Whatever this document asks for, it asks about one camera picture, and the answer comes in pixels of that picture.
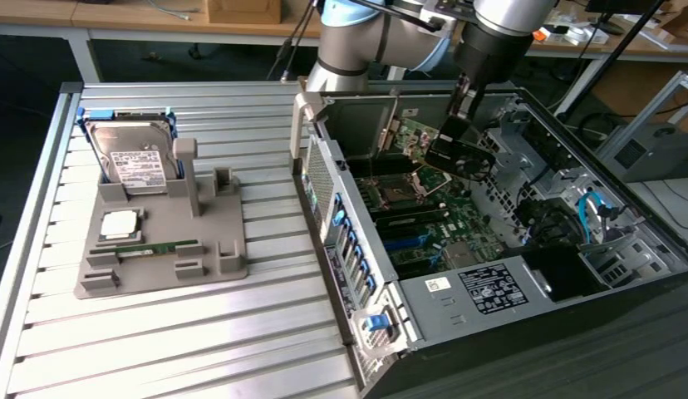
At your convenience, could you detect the blue wire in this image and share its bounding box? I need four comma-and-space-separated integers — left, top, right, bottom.
576, 189, 616, 245

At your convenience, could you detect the long wooden desk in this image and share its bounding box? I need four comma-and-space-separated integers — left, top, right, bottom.
0, 0, 324, 84

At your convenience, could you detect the metal socket cover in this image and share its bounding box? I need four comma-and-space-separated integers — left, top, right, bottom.
409, 165, 456, 197

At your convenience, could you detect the graphics card with metal bracket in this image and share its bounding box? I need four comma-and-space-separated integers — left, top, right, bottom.
377, 86, 499, 183

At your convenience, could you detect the cluttered wooden desk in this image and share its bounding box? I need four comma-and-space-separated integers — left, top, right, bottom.
449, 0, 688, 66

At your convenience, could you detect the black hanging cable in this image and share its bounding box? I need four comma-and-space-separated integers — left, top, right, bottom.
267, 0, 319, 82

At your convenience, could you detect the metal disk bay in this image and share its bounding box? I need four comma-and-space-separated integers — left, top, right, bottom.
543, 168, 682, 290

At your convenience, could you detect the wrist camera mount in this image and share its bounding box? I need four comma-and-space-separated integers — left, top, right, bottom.
389, 0, 475, 33

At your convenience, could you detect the black monitor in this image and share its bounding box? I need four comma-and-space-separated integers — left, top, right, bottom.
587, 0, 666, 35

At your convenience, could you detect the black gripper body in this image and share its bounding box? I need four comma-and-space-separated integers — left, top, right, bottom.
452, 22, 535, 89

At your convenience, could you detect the CPU socket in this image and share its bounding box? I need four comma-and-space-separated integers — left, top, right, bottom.
375, 176, 423, 211

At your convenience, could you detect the white tape roll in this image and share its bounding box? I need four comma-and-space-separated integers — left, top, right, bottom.
563, 24, 611, 46

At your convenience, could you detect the white cable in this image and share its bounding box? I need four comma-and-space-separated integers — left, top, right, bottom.
146, 0, 192, 21

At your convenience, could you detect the aluminium profile frame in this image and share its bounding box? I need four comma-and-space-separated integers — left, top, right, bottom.
620, 69, 688, 138

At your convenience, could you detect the black slanted pole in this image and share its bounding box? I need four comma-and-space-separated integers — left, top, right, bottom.
554, 0, 668, 117

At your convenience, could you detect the silver CPU chip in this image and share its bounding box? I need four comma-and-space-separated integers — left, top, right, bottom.
98, 209, 144, 242

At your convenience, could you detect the blue expansion slot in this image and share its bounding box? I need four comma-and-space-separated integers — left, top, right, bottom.
384, 233, 437, 252

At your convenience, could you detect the perforated metal drive cage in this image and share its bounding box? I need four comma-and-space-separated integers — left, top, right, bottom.
467, 124, 551, 250

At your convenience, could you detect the hard disk with blue bracket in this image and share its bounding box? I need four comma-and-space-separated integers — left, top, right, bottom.
76, 106, 182, 196

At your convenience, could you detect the grey parts rack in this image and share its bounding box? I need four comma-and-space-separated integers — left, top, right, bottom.
76, 138, 252, 300

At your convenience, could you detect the grey computer tower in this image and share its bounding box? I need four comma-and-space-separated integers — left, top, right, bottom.
596, 122, 688, 184

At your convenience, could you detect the grey power supply unit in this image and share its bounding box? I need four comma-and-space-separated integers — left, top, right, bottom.
397, 255, 558, 344

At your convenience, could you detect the green RAM stick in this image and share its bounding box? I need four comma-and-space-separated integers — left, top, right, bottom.
105, 241, 201, 257
376, 209, 452, 230

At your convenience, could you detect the open black PC case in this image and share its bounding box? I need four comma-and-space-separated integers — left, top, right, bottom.
291, 81, 688, 399

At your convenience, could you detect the green motherboard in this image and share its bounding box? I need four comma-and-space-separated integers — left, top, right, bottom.
352, 165, 527, 280

